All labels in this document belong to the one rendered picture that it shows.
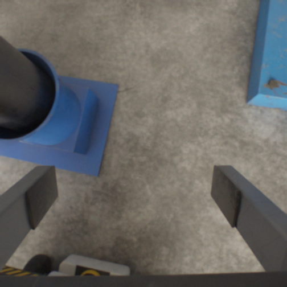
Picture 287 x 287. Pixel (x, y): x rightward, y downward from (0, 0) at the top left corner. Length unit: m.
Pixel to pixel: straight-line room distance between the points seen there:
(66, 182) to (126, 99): 0.47
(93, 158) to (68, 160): 0.12
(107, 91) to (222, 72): 0.54
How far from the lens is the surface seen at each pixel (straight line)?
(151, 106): 0.97
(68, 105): 0.77
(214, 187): 0.17
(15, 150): 1.15
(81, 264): 0.93
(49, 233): 1.09
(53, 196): 0.17
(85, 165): 0.98
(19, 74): 0.59
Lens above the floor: 0.93
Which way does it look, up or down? 81 degrees down
